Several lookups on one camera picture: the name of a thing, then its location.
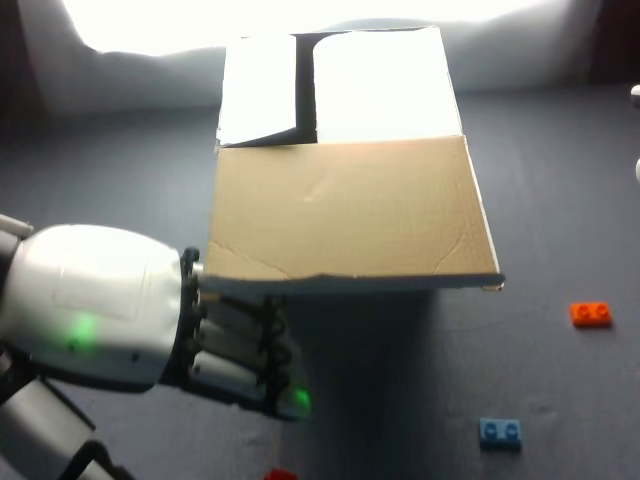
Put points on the orange toy brick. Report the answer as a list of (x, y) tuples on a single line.
[(591, 315)]

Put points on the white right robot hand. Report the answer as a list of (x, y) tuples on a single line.
[(636, 95)]

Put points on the blue toy brick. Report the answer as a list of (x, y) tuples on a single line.
[(500, 434)]

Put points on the cardboard box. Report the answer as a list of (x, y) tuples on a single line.
[(345, 215)]

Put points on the grey table cloth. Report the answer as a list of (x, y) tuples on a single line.
[(550, 225)]

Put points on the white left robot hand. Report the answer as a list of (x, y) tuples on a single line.
[(100, 300)]

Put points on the red toy brick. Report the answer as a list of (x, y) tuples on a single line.
[(280, 475)]

